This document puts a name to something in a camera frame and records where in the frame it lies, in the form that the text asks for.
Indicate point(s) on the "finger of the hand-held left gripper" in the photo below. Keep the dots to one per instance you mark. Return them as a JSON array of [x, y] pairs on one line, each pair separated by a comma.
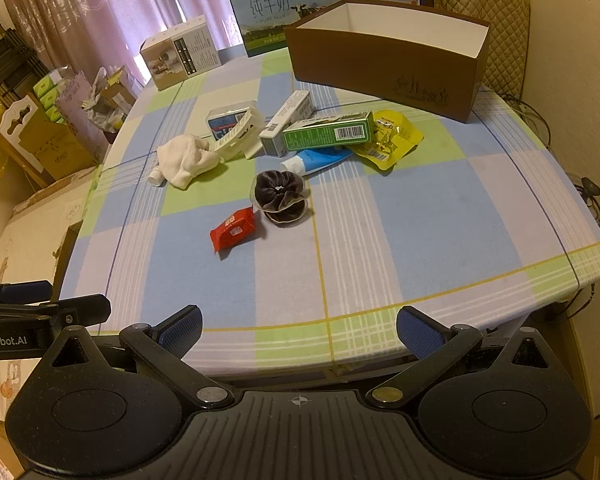
[[25, 291], [85, 311]]

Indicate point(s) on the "pink curtain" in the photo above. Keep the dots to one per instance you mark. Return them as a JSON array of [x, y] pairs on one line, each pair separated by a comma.
[[105, 10]]

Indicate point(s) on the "blue and white small box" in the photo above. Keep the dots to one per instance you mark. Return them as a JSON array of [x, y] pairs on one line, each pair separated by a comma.
[[220, 121]]

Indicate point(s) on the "white slim box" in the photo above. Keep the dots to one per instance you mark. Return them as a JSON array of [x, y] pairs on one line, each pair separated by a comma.
[[285, 120]]

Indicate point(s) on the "green box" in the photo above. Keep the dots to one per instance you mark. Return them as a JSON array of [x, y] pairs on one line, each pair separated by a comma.
[[325, 134]]

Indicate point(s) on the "brown cardboard piece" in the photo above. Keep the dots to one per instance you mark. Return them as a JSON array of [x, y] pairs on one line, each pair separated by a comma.
[[67, 255]]

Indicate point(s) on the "blue and white tube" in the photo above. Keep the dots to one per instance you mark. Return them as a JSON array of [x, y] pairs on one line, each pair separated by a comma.
[[315, 159]]

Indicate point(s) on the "black step ladder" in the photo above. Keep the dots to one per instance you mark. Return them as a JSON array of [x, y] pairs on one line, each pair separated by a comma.
[[5, 50]]

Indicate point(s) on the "brown cardboard box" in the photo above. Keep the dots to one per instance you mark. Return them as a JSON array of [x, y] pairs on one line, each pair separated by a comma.
[[380, 70]]

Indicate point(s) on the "small white bottle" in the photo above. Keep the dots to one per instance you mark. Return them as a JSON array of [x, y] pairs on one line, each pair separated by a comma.
[[156, 176]]

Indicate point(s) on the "white cloth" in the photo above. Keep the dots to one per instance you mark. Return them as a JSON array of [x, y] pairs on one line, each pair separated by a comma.
[[185, 160]]

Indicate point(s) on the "chair with quilted cover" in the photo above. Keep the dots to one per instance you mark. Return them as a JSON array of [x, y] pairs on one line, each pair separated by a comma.
[[505, 35]]

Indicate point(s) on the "purple gift bag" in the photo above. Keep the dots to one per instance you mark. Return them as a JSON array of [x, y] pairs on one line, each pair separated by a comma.
[[72, 97]]

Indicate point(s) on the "white appliance box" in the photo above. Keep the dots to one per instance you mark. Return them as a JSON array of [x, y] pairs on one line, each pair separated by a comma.
[[190, 55]]

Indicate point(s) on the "open carton with clutter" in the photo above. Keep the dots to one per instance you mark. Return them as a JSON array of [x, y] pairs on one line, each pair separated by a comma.
[[107, 100]]

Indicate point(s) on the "white plastic holder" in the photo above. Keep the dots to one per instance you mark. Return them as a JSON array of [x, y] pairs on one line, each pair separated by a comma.
[[240, 141]]

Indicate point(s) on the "white wooden cutout board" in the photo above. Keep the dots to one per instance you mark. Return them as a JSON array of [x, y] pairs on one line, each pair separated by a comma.
[[17, 120]]

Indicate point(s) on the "light blue milk carton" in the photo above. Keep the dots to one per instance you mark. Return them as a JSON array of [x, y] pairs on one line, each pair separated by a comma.
[[265, 15]]

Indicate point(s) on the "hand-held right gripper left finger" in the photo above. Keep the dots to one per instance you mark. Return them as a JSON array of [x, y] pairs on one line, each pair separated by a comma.
[[180, 331]]

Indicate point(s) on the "red packet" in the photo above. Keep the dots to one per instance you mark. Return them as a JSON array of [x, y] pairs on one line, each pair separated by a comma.
[[232, 227]]

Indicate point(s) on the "closed brown cardboard carton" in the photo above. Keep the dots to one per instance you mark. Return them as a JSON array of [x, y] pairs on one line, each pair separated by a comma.
[[60, 150]]

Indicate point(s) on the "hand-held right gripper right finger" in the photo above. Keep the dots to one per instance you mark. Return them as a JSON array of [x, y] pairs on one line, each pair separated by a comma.
[[416, 331]]

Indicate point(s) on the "yellow snack packet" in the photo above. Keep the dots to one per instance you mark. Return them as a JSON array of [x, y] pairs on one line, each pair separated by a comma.
[[395, 140]]

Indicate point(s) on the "dark scrunchie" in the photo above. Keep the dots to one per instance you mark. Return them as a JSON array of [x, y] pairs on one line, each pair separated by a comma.
[[272, 195]]

